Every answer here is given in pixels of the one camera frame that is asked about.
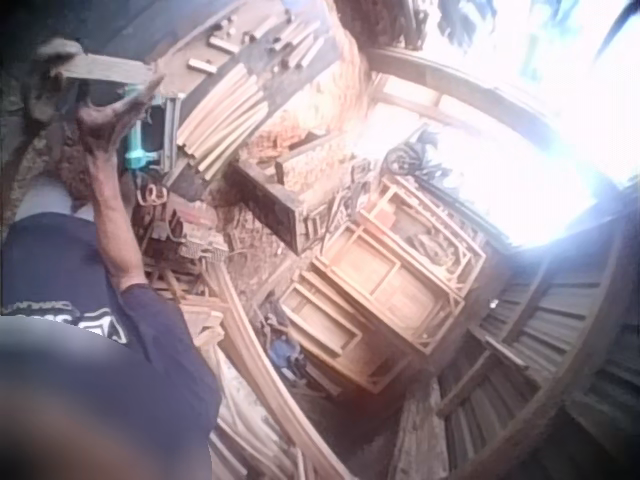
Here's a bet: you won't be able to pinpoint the person's left hand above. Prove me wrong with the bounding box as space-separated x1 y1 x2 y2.
29 38 85 87

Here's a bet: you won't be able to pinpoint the person's right hand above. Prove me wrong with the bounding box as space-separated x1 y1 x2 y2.
76 73 167 160

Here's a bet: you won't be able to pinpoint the long wooden plank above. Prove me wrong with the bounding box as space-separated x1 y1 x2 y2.
60 51 154 88

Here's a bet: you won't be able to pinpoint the teal power planer machine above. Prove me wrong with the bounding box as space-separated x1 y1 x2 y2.
121 83 181 174

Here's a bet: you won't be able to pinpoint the short wooden block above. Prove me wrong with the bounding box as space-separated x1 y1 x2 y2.
186 56 219 75
208 35 239 55

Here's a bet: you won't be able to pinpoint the pile of long wooden slats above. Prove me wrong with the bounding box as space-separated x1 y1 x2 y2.
176 13 332 182

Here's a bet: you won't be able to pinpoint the person's legs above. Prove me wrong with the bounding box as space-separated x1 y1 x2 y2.
13 180 97 222

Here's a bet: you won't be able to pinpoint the dark wooden crate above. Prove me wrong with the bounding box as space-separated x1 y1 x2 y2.
223 133 357 257

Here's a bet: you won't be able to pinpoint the heap of sawdust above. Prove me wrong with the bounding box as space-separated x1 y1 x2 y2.
244 34 376 166

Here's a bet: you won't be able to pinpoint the heap of wood offcuts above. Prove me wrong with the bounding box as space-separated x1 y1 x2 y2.
143 262 227 354

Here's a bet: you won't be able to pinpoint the black bicycle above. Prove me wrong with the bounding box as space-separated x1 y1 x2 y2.
382 125 454 187

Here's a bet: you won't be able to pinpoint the curved wooden beam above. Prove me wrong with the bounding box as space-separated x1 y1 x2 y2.
213 263 354 480

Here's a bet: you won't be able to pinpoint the blue tool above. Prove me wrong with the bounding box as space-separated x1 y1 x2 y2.
267 333 303 374

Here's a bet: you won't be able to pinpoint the stack of wooden frames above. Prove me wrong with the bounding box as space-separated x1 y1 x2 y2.
276 177 488 397

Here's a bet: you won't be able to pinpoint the orange coiled cable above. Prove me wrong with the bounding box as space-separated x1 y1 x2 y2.
135 180 170 207

